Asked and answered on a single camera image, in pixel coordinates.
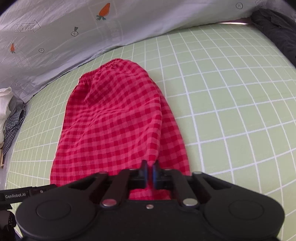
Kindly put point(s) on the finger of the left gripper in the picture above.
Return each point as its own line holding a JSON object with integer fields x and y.
{"x": 10, "y": 196}

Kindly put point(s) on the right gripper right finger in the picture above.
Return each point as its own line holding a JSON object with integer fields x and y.
{"x": 189, "y": 191}

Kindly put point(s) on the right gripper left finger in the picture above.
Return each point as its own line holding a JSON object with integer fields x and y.
{"x": 110, "y": 191}

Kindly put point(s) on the red checked shorts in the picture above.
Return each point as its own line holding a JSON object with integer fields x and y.
{"x": 115, "y": 118}

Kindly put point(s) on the beige garment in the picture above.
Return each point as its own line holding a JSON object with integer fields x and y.
{"x": 1, "y": 158}

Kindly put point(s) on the blue checked garment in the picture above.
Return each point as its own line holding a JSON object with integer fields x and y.
{"x": 12, "y": 126}

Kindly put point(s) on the green grid mat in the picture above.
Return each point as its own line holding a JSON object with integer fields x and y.
{"x": 232, "y": 94}

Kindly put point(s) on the white garment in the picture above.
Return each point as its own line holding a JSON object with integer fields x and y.
{"x": 6, "y": 95}

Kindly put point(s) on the grey carrot print sheet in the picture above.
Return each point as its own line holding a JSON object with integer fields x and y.
{"x": 42, "y": 40}

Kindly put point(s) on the black garment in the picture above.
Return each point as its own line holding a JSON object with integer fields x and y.
{"x": 280, "y": 29}

